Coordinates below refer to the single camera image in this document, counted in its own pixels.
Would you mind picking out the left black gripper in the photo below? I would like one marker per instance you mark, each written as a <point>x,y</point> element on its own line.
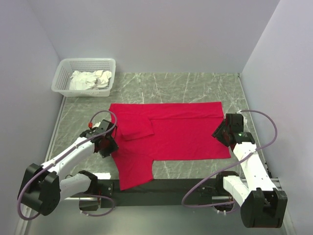
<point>113,146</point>

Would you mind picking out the red t shirt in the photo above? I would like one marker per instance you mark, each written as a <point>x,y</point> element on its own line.
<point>163,132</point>

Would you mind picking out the white t shirt in basket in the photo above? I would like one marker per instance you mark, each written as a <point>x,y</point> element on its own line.
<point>96,80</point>

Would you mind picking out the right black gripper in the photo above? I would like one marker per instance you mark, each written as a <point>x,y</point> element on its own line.
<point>217,133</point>

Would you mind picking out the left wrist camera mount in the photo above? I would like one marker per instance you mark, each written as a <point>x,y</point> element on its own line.
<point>94,124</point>

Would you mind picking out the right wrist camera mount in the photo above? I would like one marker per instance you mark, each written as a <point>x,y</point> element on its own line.
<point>244,118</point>

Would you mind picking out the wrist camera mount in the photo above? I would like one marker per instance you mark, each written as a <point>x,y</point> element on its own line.
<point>94,124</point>
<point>244,118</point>

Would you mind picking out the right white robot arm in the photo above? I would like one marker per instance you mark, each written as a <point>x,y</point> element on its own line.
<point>262,204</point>

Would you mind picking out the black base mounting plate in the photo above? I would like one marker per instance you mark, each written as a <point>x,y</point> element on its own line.
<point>163,192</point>

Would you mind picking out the white plastic laundry basket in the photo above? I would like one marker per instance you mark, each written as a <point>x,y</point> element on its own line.
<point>66,67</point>

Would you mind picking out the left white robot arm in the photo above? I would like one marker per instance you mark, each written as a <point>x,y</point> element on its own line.
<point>44,186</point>

